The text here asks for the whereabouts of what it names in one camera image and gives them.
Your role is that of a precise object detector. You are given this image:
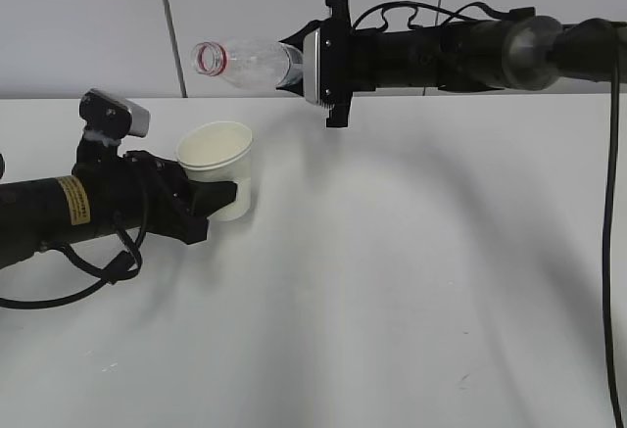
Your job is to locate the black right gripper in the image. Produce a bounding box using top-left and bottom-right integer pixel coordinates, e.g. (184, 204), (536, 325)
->
(276, 0), (441, 128)

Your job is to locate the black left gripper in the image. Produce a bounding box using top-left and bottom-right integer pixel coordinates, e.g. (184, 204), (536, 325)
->
(72, 137), (238, 244)

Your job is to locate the Nongfu Spring water bottle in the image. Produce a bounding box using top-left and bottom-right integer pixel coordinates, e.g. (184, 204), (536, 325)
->
(191, 39), (303, 91)

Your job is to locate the white paper cup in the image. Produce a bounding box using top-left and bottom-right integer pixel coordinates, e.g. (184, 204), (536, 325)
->
(176, 121), (253, 221)

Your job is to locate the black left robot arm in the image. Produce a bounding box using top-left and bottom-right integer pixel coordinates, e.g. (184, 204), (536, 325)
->
(1, 140), (238, 266)

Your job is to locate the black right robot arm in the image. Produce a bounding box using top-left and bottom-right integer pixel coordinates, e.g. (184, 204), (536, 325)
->
(278, 0), (626, 128)

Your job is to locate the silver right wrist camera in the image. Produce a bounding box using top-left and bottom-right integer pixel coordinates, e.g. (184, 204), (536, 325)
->
(303, 29), (330, 108)

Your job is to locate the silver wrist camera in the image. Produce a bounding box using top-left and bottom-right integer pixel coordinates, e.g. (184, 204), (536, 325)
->
(79, 89), (151, 147)
(303, 29), (330, 108)

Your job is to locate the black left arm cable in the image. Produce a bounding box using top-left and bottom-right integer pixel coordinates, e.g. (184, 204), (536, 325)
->
(0, 163), (148, 309)

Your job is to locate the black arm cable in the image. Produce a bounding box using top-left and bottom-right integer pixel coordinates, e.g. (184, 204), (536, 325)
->
(0, 163), (148, 309)
(351, 0), (627, 428)

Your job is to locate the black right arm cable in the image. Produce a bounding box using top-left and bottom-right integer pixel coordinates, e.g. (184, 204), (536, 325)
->
(351, 0), (627, 428)

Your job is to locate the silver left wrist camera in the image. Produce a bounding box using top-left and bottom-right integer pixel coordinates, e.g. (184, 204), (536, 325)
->
(79, 89), (151, 147)

